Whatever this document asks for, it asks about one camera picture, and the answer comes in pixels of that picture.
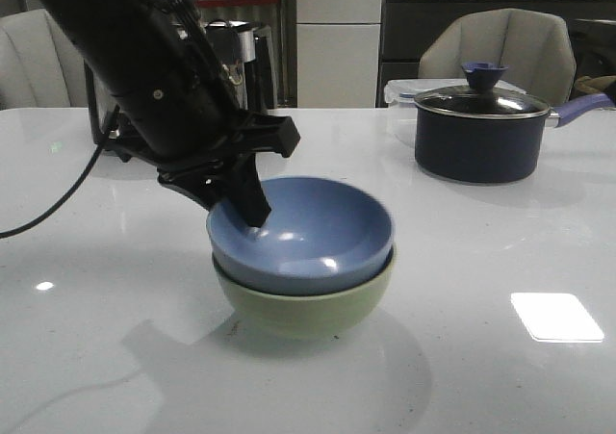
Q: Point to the green bowl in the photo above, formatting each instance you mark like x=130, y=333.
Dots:
x=307, y=317

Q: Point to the beige chair left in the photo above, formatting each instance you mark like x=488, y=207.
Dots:
x=40, y=67

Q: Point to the beige chair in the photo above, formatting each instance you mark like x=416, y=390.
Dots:
x=40, y=67
x=535, y=47

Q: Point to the dark blue saucepan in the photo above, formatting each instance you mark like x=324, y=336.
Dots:
x=492, y=151

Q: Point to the black chrome four-slot toaster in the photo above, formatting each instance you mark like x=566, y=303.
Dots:
x=245, y=50

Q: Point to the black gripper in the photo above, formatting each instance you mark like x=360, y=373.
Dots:
x=205, y=154

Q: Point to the dark kitchen counter cabinet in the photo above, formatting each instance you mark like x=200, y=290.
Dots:
x=409, y=27

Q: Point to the glass pot lid blue knob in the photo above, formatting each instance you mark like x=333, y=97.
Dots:
x=480, y=97

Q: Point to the white refrigerator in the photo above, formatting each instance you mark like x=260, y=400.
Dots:
x=337, y=49

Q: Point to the blue bowl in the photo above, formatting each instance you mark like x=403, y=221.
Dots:
x=321, y=237

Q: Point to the beige chair right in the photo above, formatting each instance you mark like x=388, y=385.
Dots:
x=535, y=47

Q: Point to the clear plastic food container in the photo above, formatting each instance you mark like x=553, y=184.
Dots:
x=401, y=93

